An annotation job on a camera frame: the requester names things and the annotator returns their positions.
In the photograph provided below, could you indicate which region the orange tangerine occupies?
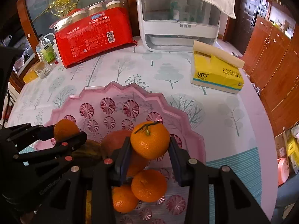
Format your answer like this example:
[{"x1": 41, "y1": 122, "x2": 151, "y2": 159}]
[
  {"x1": 131, "y1": 169, "x2": 167, "y2": 203},
  {"x1": 54, "y1": 119, "x2": 80, "y2": 142},
  {"x1": 112, "y1": 185, "x2": 139, "y2": 213}
]

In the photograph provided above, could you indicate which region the large orange with stem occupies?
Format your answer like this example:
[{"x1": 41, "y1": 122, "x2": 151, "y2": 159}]
[{"x1": 130, "y1": 121, "x2": 170, "y2": 160}]

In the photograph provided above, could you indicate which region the spotted yellow banana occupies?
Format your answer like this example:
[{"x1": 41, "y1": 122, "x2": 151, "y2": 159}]
[{"x1": 73, "y1": 140, "x2": 102, "y2": 223}]

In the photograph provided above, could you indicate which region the red apple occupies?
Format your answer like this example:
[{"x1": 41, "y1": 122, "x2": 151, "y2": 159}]
[{"x1": 101, "y1": 130, "x2": 132, "y2": 158}]

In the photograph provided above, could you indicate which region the pink plastic fruit bowl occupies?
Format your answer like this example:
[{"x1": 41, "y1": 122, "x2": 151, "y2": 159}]
[{"x1": 47, "y1": 82, "x2": 206, "y2": 223}]

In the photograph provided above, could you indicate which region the yellow flat box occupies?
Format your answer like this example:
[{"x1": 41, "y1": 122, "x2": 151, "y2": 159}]
[{"x1": 23, "y1": 61, "x2": 40, "y2": 83}]

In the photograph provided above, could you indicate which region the clear drinking glass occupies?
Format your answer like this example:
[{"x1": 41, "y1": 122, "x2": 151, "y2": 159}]
[{"x1": 33, "y1": 61, "x2": 52, "y2": 79}]

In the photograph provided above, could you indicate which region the white squeeze bottle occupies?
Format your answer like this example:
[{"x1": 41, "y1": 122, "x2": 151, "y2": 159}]
[{"x1": 53, "y1": 39, "x2": 61, "y2": 61}]

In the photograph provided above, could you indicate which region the clear plastic bottle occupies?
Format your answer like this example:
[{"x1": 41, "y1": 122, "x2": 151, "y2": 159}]
[{"x1": 39, "y1": 33, "x2": 57, "y2": 65}]

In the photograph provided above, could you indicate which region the yellow tissue pack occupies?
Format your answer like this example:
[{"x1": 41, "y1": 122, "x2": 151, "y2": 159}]
[{"x1": 191, "y1": 41, "x2": 245, "y2": 94}]

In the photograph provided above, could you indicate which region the red paper cup package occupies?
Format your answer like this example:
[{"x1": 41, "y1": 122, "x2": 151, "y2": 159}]
[{"x1": 50, "y1": 0, "x2": 136, "y2": 68}]

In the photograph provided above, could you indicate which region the wooden cabinet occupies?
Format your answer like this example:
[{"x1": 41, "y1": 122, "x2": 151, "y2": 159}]
[{"x1": 243, "y1": 17, "x2": 298, "y2": 136}]

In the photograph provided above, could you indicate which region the white countertop appliance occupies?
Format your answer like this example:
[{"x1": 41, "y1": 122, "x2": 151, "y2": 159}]
[{"x1": 136, "y1": 0, "x2": 221, "y2": 52}]

